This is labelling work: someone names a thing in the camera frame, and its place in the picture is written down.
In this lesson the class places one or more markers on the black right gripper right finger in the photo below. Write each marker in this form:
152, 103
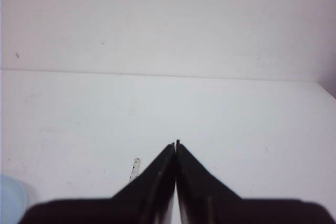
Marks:
200, 194

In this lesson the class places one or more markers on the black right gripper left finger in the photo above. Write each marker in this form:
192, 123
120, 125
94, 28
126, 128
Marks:
149, 197

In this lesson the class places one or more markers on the light blue round plate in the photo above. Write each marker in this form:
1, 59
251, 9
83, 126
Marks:
13, 200

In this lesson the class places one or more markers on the vertical clear tape strip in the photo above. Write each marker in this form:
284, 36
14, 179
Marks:
135, 169

